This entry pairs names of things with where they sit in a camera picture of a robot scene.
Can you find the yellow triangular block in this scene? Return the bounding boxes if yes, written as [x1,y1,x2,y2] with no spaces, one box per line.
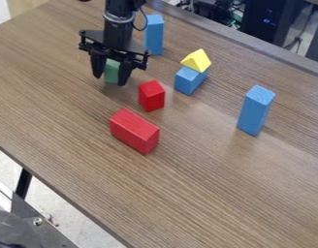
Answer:
[179,47,214,74]

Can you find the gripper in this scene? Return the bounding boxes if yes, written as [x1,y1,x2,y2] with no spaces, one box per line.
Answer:
[77,12,151,87]

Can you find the red cube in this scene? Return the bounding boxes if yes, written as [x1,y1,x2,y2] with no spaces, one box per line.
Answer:
[137,79,168,113]

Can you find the black computer tower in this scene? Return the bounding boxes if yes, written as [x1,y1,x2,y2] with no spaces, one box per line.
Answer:
[238,0,309,45]

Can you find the blue cube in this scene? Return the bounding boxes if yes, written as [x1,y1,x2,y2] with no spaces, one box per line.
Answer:
[173,66,210,97]

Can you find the green cube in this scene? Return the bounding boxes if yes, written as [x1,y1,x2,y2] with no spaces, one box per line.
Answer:
[103,58,123,86]

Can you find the long red block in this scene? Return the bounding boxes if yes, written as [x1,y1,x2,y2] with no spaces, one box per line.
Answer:
[108,108,162,156]

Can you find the tall blue block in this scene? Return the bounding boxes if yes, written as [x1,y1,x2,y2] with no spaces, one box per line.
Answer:
[235,84,277,138]
[143,14,166,56]

